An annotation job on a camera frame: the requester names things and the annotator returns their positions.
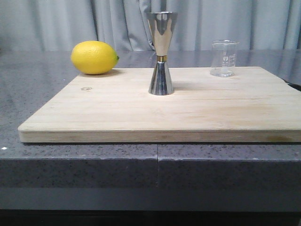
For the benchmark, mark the steel hourglass jigger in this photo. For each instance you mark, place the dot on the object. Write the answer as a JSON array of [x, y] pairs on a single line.
[[161, 25]]

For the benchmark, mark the clear glass beaker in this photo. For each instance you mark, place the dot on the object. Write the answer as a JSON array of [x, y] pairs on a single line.
[[224, 54]]

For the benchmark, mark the yellow lemon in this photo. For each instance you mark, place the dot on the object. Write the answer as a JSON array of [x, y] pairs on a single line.
[[94, 57]]

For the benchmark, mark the wooden cutting board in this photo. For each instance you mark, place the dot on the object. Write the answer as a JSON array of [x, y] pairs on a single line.
[[252, 106]]

